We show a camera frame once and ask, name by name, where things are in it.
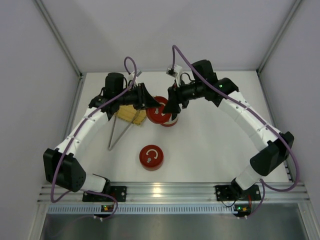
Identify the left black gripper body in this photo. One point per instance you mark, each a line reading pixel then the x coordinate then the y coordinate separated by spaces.
pixel 142 95

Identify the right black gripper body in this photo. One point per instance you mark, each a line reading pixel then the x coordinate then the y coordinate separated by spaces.
pixel 171 95

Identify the steel red bowl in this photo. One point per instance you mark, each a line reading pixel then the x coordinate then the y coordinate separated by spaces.
pixel 172 121

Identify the red lid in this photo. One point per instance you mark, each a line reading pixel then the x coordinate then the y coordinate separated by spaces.
pixel 155 114
pixel 151 157

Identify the metal tongs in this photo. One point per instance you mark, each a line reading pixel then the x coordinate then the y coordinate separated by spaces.
pixel 111 143

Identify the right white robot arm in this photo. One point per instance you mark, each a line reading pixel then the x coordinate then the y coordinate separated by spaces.
pixel 272 145

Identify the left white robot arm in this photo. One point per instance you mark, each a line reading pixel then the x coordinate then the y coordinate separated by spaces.
pixel 62 164

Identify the bamboo mat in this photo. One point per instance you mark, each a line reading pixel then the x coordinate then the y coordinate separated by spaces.
pixel 129 114

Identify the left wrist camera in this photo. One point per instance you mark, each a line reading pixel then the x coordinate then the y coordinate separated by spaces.
pixel 131 77

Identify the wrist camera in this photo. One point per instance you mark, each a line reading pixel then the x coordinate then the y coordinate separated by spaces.
pixel 131 77
pixel 174 71

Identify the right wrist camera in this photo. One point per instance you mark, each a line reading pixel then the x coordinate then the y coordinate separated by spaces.
pixel 174 71

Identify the aluminium rail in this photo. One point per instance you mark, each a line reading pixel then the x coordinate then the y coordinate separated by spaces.
pixel 176 193

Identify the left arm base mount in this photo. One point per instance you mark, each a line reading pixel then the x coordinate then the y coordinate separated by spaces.
pixel 118 193

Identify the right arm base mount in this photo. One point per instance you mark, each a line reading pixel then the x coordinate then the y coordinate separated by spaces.
pixel 230 193

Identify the slotted cable duct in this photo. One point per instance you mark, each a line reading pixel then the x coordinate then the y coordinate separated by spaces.
pixel 127 209

